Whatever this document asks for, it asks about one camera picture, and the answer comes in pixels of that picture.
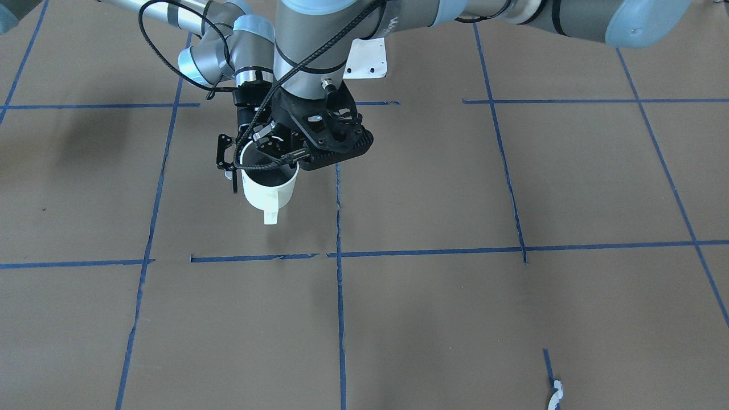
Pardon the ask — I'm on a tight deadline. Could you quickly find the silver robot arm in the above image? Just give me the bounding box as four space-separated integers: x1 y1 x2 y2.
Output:
111 1 275 132
240 1 690 170

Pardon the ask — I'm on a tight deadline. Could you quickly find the white camera stand column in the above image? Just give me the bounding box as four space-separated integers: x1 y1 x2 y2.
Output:
343 38 388 79

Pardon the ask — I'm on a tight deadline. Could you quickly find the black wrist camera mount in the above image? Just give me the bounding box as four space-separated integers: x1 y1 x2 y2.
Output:
272 83 374 170

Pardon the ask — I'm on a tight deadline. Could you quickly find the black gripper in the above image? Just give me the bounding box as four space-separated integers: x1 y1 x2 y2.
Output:
215 80 275 194
251 118 312 169

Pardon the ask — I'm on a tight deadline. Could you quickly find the white ribbed mug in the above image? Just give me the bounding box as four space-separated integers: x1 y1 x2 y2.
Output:
241 164 301 225

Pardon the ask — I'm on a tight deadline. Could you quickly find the silver reacher grabber tool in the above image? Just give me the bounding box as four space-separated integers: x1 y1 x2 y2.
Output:
547 380 563 410

